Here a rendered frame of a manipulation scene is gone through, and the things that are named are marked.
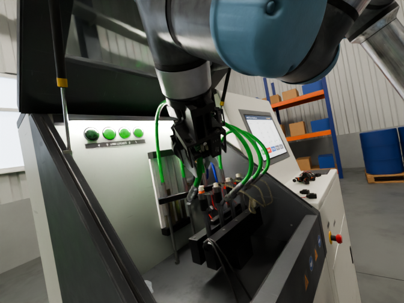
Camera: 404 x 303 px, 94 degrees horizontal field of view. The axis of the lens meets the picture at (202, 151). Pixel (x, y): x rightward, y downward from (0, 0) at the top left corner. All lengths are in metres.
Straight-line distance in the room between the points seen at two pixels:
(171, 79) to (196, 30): 0.10
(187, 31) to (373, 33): 0.63
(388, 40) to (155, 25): 0.65
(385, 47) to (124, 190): 0.92
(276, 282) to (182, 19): 0.49
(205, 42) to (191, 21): 0.02
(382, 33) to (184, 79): 0.61
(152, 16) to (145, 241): 0.77
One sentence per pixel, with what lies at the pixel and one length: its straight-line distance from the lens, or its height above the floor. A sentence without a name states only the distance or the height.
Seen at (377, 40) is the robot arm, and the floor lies 1.47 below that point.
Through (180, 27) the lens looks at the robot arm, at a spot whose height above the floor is 1.36.
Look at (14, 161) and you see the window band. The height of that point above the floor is 1.64.
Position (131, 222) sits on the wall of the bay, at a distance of 0.82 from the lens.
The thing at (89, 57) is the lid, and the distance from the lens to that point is 0.69.
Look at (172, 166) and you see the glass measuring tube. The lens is 0.90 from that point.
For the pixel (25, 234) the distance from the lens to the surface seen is 4.41.
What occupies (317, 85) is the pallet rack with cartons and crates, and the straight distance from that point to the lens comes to 5.89.
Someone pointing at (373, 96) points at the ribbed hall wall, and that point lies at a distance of 7.00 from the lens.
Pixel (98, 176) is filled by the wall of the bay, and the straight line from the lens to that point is 0.75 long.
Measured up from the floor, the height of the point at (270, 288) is 0.95.
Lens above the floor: 1.25
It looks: level
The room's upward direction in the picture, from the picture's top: 10 degrees counter-clockwise
